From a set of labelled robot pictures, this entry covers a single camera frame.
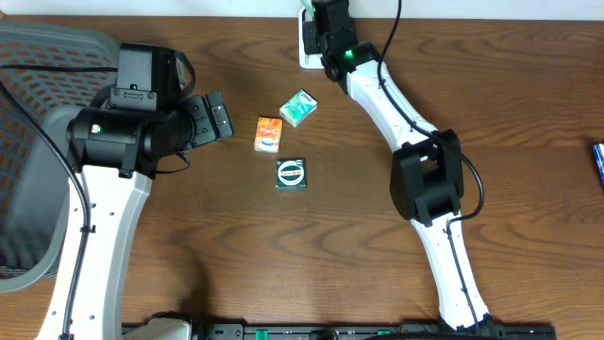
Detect green wet wipes pack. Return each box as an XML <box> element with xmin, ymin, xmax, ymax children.
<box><xmin>302</xmin><ymin>0</ymin><xmax>314</xmax><ymax>14</ymax></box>

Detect white barcode scanner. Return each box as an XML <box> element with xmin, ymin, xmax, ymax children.
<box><xmin>297</xmin><ymin>7</ymin><xmax>324</xmax><ymax>70</ymax></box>

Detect dark green small box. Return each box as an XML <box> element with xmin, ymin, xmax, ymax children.
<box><xmin>276</xmin><ymin>159</ymin><xmax>307</xmax><ymax>191</ymax></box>

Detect grey plastic shopping basket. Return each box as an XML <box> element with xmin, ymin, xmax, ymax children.
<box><xmin>1</xmin><ymin>22</ymin><xmax>119</xmax><ymax>293</ymax></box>

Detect orange tissue pack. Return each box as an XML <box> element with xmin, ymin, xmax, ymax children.
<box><xmin>254</xmin><ymin>117</ymin><xmax>283</xmax><ymax>153</ymax></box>

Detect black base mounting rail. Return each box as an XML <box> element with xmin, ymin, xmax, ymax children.
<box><xmin>121</xmin><ymin>322</ymin><xmax>558</xmax><ymax>340</ymax></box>

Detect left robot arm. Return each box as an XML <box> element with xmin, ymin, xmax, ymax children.
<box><xmin>39</xmin><ymin>43</ymin><xmax>234</xmax><ymax>339</ymax></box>

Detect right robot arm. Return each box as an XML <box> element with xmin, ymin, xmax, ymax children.
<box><xmin>298</xmin><ymin>0</ymin><xmax>489</xmax><ymax>332</ymax></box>

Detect yellow snack bag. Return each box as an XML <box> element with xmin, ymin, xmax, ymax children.
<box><xmin>593</xmin><ymin>144</ymin><xmax>604</xmax><ymax>184</ymax></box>

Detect green tissue pack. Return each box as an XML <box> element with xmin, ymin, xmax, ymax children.
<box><xmin>279</xmin><ymin>90</ymin><xmax>318</xmax><ymax>128</ymax></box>

